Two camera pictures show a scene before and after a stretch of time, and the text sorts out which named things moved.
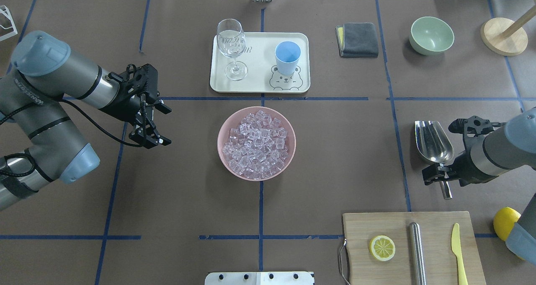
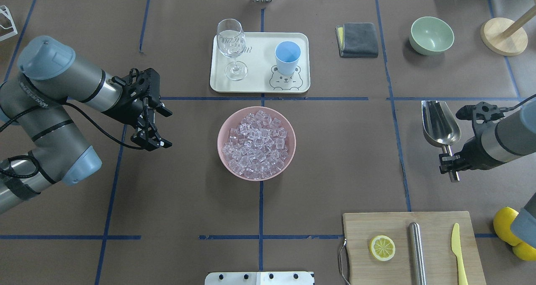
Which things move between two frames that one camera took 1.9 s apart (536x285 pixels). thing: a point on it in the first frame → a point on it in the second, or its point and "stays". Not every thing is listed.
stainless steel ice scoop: (436, 145) → (440, 127)
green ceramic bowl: (430, 36) stays
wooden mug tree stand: (506, 37) stays
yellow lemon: (504, 221) stays
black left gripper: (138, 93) stays
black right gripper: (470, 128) → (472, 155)
